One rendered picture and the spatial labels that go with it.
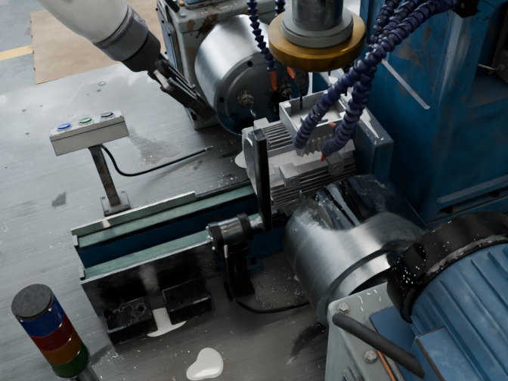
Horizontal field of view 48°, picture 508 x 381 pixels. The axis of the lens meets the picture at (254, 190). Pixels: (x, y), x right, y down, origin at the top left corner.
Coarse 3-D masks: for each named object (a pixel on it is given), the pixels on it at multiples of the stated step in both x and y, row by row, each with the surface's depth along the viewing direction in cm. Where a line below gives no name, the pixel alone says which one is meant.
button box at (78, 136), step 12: (96, 120) 131; (108, 120) 129; (120, 120) 130; (60, 132) 127; (72, 132) 128; (84, 132) 129; (96, 132) 129; (108, 132) 130; (120, 132) 131; (60, 144) 128; (72, 144) 129; (84, 144) 130; (96, 144) 130
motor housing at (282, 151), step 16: (272, 128) 120; (272, 144) 117; (288, 144) 117; (272, 160) 117; (288, 160) 117; (304, 160) 118; (320, 160) 118; (352, 160) 119; (272, 176) 117; (304, 176) 117; (320, 176) 118; (336, 176) 120; (256, 192) 130; (272, 192) 117; (288, 192) 118; (304, 192) 120; (272, 208) 120
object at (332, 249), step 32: (320, 192) 100; (352, 192) 98; (384, 192) 99; (288, 224) 103; (320, 224) 97; (352, 224) 94; (384, 224) 93; (416, 224) 96; (288, 256) 106; (320, 256) 95; (352, 256) 91; (384, 256) 90; (320, 288) 94; (352, 288) 90; (320, 320) 100
